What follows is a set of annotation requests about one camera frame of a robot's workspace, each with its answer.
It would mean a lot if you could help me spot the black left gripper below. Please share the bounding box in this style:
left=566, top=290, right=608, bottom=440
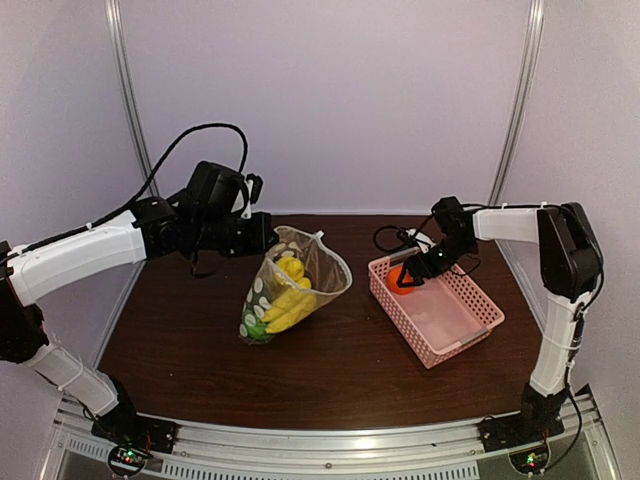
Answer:
left=193, top=210, right=278, bottom=256

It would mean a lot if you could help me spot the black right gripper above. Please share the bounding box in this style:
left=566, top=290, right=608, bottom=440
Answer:
left=398, top=234, right=477, bottom=286

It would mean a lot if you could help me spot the orange toy fruit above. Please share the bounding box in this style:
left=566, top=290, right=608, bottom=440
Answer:
left=387, top=266, right=415, bottom=295

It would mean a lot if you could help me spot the yellow toy lemon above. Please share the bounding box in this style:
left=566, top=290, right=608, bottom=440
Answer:
left=275, top=256, right=305, bottom=285

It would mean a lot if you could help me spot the clear polka dot zip bag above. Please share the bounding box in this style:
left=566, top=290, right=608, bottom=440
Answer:
left=239, top=226, right=353, bottom=345

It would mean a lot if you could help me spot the yellow toy banana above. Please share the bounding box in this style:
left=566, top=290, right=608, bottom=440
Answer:
left=262, top=277, right=317, bottom=335

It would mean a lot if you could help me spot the green striped toy watermelon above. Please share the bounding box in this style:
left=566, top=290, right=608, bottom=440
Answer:
left=246, top=323, right=272, bottom=343

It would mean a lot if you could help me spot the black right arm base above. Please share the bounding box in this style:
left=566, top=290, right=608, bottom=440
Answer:
left=477, top=384, right=568, bottom=452

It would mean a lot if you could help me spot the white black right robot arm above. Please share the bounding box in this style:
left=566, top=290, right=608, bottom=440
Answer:
left=396, top=196, right=604, bottom=442

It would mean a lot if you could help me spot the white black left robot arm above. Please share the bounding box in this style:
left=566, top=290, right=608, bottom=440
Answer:
left=1, top=161, right=278, bottom=444

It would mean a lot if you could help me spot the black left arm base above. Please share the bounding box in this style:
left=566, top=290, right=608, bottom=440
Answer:
left=91, top=377, right=178, bottom=454

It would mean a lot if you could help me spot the pink perforated plastic basket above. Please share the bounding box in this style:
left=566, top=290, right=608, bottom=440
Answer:
left=368, top=249, right=505, bottom=369

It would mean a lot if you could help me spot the right green circuit board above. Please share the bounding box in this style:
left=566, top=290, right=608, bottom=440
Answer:
left=509, top=446, right=550, bottom=476

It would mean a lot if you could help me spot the green circuit board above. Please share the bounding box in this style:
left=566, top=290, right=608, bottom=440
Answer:
left=107, top=446, right=152, bottom=477
left=509, top=446, right=550, bottom=476

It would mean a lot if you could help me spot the left green circuit board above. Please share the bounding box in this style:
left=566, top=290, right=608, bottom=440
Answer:
left=107, top=446, right=152, bottom=477

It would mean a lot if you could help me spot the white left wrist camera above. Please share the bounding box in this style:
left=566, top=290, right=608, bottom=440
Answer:
left=234, top=173, right=264, bottom=219

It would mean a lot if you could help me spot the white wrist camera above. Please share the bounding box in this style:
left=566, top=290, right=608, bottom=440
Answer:
left=397, top=228, right=435, bottom=253
left=234, top=173, right=264, bottom=219

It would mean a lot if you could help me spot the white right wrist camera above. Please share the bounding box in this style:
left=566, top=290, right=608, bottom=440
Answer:
left=397, top=228, right=435, bottom=253

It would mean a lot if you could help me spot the black right braided cable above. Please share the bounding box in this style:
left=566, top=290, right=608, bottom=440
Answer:
left=373, top=214, right=484, bottom=276

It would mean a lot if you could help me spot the black braided cable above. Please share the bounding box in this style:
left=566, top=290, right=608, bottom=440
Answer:
left=373, top=214, right=484, bottom=276
left=0, top=123, right=250, bottom=261

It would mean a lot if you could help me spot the black left braided cable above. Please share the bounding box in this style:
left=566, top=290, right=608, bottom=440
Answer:
left=0, top=123, right=250, bottom=261

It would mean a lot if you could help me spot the aluminium front rail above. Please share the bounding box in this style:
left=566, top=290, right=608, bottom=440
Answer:
left=47, top=384, right=626, bottom=480

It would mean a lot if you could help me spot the left aluminium corner post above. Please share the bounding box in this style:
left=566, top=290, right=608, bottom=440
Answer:
left=104, top=0, right=152, bottom=179

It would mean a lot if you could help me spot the aluminium corner post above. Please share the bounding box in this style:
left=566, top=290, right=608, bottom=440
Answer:
left=104, top=0, right=152, bottom=179
left=489, top=0, right=546, bottom=204

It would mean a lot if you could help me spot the right aluminium corner post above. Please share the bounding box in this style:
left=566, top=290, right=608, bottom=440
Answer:
left=489, top=0, right=546, bottom=204

